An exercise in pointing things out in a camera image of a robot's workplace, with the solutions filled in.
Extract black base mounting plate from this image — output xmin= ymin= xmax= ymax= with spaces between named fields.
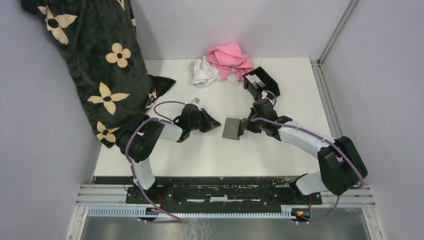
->
xmin=145 ymin=176 xmax=323 ymax=214

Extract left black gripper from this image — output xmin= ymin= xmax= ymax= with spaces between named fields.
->
xmin=189 ymin=108 xmax=221 ymax=133

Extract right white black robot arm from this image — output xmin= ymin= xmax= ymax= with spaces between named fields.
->
xmin=243 ymin=98 xmax=368 ymax=204

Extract grey leather card holder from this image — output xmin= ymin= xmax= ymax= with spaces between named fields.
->
xmin=222 ymin=117 xmax=246 ymax=141

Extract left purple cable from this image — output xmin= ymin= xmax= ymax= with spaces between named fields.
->
xmin=125 ymin=100 xmax=200 ymax=224

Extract aluminium rail frame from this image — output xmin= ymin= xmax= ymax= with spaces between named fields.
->
xmin=66 ymin=184 xmax=382 ymax=240

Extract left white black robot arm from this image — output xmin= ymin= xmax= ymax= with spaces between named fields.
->
xmin=115 ymin=103 xmax=222 ymax=204

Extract black VIP credit card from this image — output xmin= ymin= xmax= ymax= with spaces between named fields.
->
xmin=237 ymin=118 xmax=247 ymax=137

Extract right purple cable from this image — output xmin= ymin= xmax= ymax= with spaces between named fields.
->
xmin=250 ymin=90 xmax=365 ymax=225

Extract black floral blanket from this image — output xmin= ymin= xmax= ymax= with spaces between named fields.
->
xmin=20 ymin=0 xmax=176 ymax=148

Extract pink cloth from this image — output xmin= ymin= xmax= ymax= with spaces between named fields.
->
xmin=206 ymin=43 xmax=254 ymax=82

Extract white cloth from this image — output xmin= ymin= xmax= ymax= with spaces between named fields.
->
xmin=189 ymin=55 xmax=241 ymax=89

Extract black plastic card box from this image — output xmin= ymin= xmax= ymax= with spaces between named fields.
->
xmin=242 ymin=66 xmax=281 ymax=100

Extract blue slotted cable duct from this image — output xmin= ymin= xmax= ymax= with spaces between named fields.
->
xmin=86 ymin=206 xmax=296 ymax=220

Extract purple cable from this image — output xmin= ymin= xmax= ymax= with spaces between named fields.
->
xmin=250 ymin=90 xmax=365 ymax=225
xmin=125 ymin=100 xmax=200 ymax=224

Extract corner aluminium post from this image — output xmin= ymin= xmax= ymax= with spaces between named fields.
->
xmin=310 ymin=0 xmax=360 ymax=137

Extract white cards in box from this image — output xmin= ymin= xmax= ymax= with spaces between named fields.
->
xmin=245 ymin=74 xmax=266 ymax=88

